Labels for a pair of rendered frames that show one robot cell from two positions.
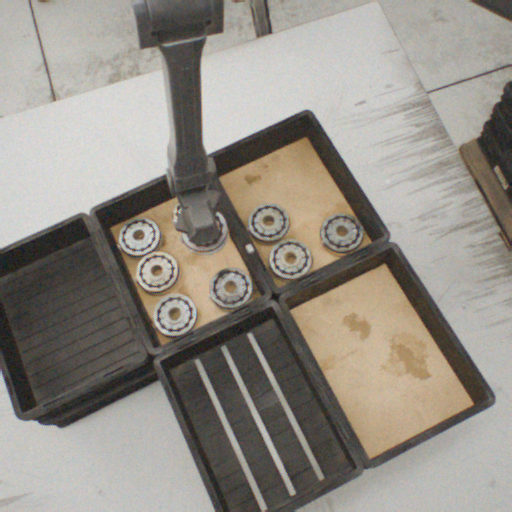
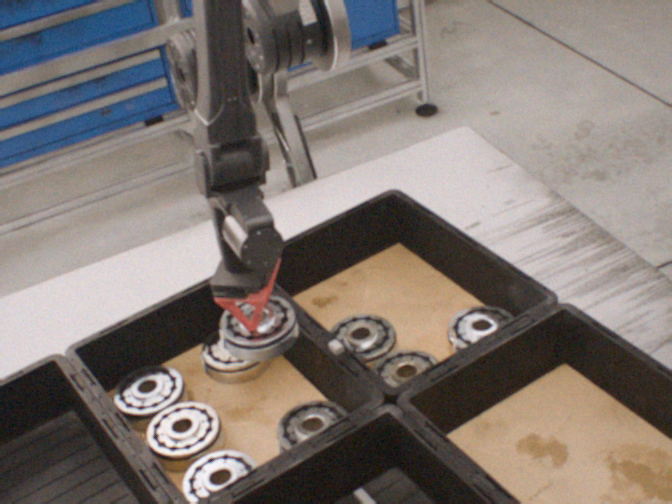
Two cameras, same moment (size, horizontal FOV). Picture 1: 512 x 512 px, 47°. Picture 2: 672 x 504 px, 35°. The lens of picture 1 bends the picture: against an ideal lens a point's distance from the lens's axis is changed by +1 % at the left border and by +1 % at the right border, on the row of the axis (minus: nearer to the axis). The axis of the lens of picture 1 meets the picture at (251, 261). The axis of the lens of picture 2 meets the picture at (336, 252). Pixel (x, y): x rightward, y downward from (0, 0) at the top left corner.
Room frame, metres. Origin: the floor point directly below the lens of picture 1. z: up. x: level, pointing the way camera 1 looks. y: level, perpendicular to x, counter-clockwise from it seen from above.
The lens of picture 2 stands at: (-0.60, 0.21, 1.90)
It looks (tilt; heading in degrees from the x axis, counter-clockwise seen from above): 36 degrees down; 348
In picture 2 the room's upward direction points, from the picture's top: 9 degrees counter-clockwise
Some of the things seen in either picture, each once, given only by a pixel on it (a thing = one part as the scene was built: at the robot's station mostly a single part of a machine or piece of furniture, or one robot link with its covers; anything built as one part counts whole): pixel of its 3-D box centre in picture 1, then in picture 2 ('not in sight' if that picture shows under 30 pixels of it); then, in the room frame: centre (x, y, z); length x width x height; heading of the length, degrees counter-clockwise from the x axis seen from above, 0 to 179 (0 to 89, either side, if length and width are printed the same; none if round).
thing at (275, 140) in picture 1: (293, 208); (397, 311); (0.61, -0.13, 0.87); 0.40 x 0.30 x 0.11; 16
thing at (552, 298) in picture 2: (293, 198); (393, 285); (0.61, -0.13, 0.92); 0.40 x 0.30 x 0.02; 16
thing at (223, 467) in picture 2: (174, 314); (220, 478); (0.40, 0.20, 0.86); 0.05 x 0.05 x 0.01
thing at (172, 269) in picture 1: (157, 271); (183, 429); (0.52, 0.23, 0.86); 0.10 x 0.10 x 0.01
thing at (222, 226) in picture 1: (204, 229); (257, 320); (0.55, 0.09, 0.98); 0.10 x 0.10 x 0.01
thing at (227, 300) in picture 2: not in sight; (248, 297); (0.54, 0.09, 1.03); 0.07 x 0.07 x 0.09; 60
